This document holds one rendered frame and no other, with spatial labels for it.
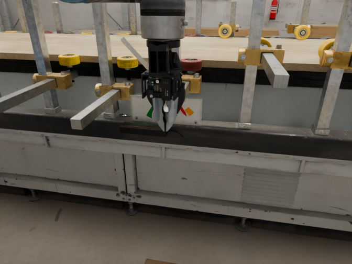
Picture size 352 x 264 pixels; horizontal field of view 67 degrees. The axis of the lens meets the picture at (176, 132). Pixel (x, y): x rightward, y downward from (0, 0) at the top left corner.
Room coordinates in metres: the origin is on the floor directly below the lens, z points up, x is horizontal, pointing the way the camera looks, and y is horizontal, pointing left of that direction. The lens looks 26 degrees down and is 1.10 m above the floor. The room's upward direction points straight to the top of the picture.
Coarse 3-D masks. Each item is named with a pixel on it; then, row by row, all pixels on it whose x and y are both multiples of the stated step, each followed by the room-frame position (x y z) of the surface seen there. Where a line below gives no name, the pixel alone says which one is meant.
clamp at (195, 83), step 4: (184, 76) 0.90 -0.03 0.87; (188, 76) 0.90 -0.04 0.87; (192, 76) 0.90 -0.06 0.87; (200, 76) 0.90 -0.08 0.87; (184, 80) 0.88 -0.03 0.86; (188, 80) 0.88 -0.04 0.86; (192, 80) 0.88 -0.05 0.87; (196, 80) 0.87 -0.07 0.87; (200, 80) 0.88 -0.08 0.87; (192, 84) 0.88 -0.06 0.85; (196, 84) 0.87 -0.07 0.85; (200, 84) 0.88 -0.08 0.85; (192, 88) 0.88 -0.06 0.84; (196, 88) 0.87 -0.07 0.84; (200, 88) 0.89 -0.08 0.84; (188, 92) 0.88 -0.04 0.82; (192, 92) 0.88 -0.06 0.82; (196, 92) 0.87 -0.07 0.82
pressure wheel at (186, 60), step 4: (184, 60) 1.00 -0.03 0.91; (188, 60) 1.02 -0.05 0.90; (192, 60) 1.00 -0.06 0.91; (196, 60) 1.00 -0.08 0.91; (200, 60) 1.00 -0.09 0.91; (184, 64) 0.98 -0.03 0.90; (188, 64) 0.97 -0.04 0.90; (192, 64) 0.97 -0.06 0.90; (196, 64) 0.97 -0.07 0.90; (200, 64) 0.99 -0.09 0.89; (184, 68) 0.98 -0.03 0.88; (188, 68) 0.97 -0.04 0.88; (192, 68) 0.97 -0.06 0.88; (196, 68) 0.98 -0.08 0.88; (200, 68) 0.99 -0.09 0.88; (188, 72) 1.00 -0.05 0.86; (192, 72) 1.00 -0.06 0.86
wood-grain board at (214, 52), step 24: (0, 48) 1.33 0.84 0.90; (24, 48) 1.33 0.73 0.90; (48, 48) 1.33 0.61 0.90; (72, 48) 1.33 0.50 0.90; (96, 48) 1.33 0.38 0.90; (120, 48) 1.33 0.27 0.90; (144, 48) 1.33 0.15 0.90; (192, 48) 1.33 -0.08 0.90; (216, 48) 1.33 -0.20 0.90; (288, 48) 1.33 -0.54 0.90; (312, 48) 1.33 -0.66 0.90
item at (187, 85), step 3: (186, 72) 1.01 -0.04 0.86; (189, 72) 0.99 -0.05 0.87; (195, 72) 1.02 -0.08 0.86; (183, 81) 0.88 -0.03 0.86; (186, 81) 0.88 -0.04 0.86; (186, 84) 0.84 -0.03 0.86; (189, 84) 0.87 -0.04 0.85; (186, 87) 0.82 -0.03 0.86; (189, 87) 0.87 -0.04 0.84; (186, 90) 0.82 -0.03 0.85; (186, 93) 0.82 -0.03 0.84; (165, 105) 0.64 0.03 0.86; (165, 108) 0.62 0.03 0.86; (165, 111) 0.60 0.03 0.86; (165, 114) 0.60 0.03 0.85; (165, 117) 0.60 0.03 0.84
